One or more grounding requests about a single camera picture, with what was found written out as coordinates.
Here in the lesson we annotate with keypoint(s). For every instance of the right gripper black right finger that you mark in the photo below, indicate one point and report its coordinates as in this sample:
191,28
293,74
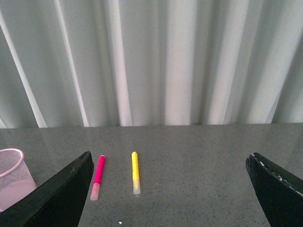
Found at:
279,192

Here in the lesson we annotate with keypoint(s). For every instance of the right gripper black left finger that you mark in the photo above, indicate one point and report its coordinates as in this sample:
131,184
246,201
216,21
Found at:
58,202

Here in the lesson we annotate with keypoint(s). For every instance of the pink highlighter pen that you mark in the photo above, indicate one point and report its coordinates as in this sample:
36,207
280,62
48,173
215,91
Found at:
98,178

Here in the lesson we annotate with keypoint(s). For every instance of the pink mesh pen cup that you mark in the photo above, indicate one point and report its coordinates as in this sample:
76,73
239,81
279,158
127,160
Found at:
16,181

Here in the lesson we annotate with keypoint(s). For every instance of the yellow highlighter pen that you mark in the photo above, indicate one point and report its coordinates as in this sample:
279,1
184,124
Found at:
135,174

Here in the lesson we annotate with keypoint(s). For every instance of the white pleated curtain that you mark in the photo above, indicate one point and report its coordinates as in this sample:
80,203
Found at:
93,63

